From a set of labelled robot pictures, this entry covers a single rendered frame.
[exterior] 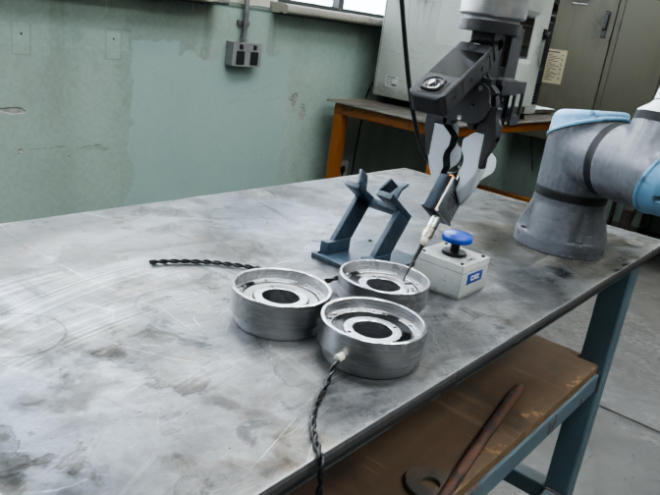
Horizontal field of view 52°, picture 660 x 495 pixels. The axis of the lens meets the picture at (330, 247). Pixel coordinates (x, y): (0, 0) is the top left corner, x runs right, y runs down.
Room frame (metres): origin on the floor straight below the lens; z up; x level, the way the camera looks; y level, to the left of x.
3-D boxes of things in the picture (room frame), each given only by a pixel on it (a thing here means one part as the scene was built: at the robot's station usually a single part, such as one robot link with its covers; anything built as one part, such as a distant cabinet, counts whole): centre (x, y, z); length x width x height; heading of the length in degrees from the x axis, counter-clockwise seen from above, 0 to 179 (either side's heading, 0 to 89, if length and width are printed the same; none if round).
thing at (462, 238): (0.83, -0.16, 0.85); 0.04 x 0.04 x 0.05
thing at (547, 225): (1.10, -0.38, 0.85); 0.15 x 0.15 x 0.10
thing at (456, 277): (0.83, -0.16, 0.82); 0.08 x 0.07 x 0.05; 143
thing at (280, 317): (0.65, 0.04, 0.82); 0.10 x 0.10 x 0.04
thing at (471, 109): (0.82, -0.15, 1.07); 0.09 x 0.08 x 0.12; 140
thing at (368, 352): (0.60, -0.05, 0.82); 0.10 x 0.10 x 0.04
